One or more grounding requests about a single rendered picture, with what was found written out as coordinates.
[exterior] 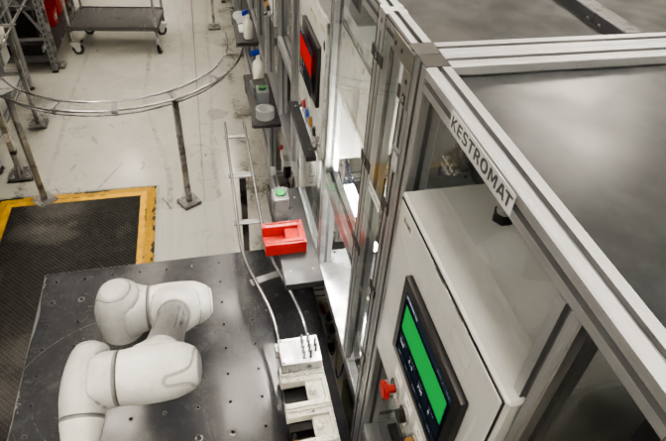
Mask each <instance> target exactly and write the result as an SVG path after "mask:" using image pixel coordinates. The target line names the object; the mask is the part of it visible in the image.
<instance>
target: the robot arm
mask: <svg viewBox="0 0 666 441"><path fill-rule="evenodd" d="M212 313H213V300H212V292H211V289H210V288H209V287H208V286H207V285H206V284H203V283H201V282H197V281H174V282H166V283H159V284H155V285H143V284H138V283H135V282H133V281H132V280H129V279H126V278H114V279H111V280H108V281H107V282H105V283H104V284H103V285H102V286H101V287H100V288H99V290H98V292H97V295H96V299H95V306H94V315H95V319H96V322H97V325H98V328H99V330H100V332H101V334H102V342H99V341H94V340H93V341H86V342H82V343H80V344H78V345H77V346H76V347H75V348H74V349H73V350H72V352H71V353H70V355H69V357H68V359H67V362H66V364H65V367H64V370H63V374H62V377H61V382H60V388H59V395H58V429H59V437H60V441H100V439H101V435H102V431H103V427H104V423H105V417H106V410H107V409H110V408H113V407H117V406H124V405H144V404H151V403H157V402H163V401H167V400H172V399H176V398H179V397H181V396H183V395H185V394H187V393H189V392H191V391H192V390H194V389H195V388H196V387H197V386H198V385H199V383H200V381H201V377H202V361H201V355H200V353H199V351H198V350H197V349H196V347H194V346H192V345H190V344H188V343H184V342H183V341H184V335H185V332H187V331H188V330H189V329H191V328H192V327H194V326H196V325H197V324H201V323H203V322H204V321H205V320H207V319H208V318H209V317H210V315H211V314H212Z"/></svg>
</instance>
